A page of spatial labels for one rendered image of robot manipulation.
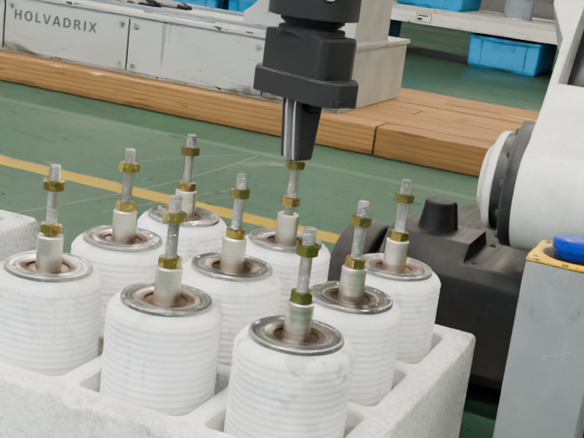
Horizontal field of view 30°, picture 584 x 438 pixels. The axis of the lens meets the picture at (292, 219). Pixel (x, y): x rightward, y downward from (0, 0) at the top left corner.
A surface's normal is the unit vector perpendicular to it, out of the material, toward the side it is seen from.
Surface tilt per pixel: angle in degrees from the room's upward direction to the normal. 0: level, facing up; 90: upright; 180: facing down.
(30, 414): 90
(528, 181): 74
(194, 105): 90
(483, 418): 0
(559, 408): 90
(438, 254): 46
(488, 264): 0
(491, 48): 92
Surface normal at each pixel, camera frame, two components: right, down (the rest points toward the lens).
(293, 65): -0.73, 0.09
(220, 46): -0.40, 0.19
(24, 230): 0.92, 0.21
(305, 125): 0.67, 0.27
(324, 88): -0.04, 0.25
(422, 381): 0.12, -0.96
